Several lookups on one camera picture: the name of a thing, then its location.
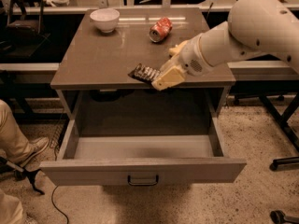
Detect black office chair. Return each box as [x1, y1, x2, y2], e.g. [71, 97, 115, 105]
[0, 0, 49, 58]

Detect red soda can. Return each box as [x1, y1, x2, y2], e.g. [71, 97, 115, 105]
[149, 17, 172, 43]

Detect black floor cable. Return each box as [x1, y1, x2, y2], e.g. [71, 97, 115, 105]
[50, 123, 70, 224]

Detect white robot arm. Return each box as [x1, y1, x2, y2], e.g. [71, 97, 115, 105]
[151, 0, 299, 91]

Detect open grey top drawer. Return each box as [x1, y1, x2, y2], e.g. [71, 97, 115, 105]
[41, 90, 246, 186]

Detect person leg beige trousers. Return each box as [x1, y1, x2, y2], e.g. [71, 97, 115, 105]
[0, 101, 33, 163]

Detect black chair base leg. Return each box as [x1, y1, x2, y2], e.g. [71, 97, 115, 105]
[259, 93, 299, 171]

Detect yellow sponge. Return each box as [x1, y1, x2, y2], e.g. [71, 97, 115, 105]
[168, 40, 187, 56]

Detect white ceramic bowl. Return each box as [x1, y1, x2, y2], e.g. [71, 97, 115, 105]
[90, 8, 120, 33]

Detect grey sneaker shoe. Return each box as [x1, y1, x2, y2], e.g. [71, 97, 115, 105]
[19, 137, 50, 167]

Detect grey drawer cabinet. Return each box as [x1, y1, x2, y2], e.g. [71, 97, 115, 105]
[51, 7, 235, 118]

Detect black drawer handle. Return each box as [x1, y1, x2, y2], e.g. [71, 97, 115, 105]
[127, 175, 160, 187]

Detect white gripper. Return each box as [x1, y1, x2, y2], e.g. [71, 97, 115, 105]
[151, 35, 213, 91]

